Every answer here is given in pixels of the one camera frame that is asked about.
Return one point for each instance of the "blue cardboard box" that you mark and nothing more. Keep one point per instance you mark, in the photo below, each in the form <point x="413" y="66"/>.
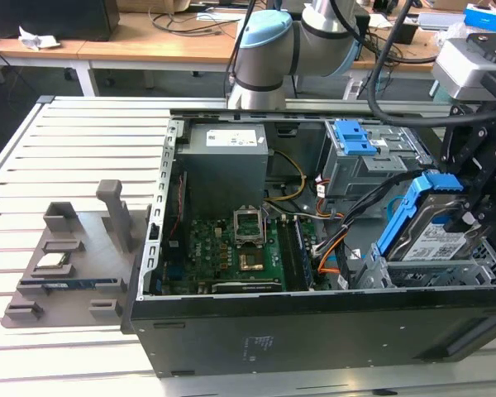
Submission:
<point x="479" y="18"/>

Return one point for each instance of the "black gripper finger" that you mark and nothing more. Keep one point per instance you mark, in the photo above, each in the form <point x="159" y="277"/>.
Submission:
<point x="494" y="173"/>
<point x="463" y="144"/>

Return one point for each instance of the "black graphics card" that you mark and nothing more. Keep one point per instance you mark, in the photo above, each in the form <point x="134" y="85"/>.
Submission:
<point x="244" y="286"/>

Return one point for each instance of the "grey power supply unit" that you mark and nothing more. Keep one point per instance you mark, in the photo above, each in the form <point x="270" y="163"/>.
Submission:
<point x="223" y="173"/>

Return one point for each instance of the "silver CPU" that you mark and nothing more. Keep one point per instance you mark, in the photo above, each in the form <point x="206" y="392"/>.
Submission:
<point x="53" y="260"/>

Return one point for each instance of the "large black box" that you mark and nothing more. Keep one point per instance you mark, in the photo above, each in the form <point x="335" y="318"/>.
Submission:
<point x="45" y="18"/>

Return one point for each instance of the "blue plastic drive latch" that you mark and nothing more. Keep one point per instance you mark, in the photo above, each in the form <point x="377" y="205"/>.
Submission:
<point x="353" y="136"/>

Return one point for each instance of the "grey metal drive cage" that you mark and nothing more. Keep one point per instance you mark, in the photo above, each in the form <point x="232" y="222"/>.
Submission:
<point x="347" y="173"/>

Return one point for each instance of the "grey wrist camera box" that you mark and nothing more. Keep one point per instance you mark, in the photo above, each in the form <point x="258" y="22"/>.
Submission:
<point x="459" y="66"/>

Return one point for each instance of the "blue RAM stick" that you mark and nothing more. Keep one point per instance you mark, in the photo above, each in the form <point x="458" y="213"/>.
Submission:
<point x="74" y="284"/>

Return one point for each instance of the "wooden desk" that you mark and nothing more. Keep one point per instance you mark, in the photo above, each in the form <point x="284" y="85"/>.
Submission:
<point x="120" y="49"/>

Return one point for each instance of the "hard disk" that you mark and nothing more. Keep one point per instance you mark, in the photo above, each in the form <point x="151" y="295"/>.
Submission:
<point x="434" y="244"/>

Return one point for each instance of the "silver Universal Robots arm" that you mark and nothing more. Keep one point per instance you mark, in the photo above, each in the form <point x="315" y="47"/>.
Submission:
<point x="268" y="49"/>

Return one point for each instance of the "green motherboard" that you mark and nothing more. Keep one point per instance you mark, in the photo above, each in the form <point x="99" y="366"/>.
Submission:
<point x="206" y="248"/>

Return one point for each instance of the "black RAM slot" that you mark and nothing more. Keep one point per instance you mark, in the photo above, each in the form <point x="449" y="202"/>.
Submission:
<point x="289" y="256"/>

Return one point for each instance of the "metal disk bay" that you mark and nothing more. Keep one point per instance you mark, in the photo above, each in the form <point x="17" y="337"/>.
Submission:
<point x="417" y="274"/>

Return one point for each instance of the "crumpled white paper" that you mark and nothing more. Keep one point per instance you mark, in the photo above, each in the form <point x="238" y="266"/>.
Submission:
<point x="37" y="39"/>

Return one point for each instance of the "grey parts rack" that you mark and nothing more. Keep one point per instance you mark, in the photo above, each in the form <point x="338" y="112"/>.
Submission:
<point x="87" y="256"/>

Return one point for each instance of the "white power strip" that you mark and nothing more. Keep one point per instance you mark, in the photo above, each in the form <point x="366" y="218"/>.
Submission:
<point x="354" y="89"/>

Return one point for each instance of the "clear plastic bag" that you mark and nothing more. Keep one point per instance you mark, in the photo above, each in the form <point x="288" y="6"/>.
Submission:
<point x="450" y="33"/>

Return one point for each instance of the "CPU socket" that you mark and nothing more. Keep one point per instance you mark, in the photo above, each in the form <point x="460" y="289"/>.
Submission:
<point x="250" y="261"/>

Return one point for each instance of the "black open PC case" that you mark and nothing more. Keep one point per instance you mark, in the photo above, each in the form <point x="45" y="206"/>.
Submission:
<point x="314" y="331"/>

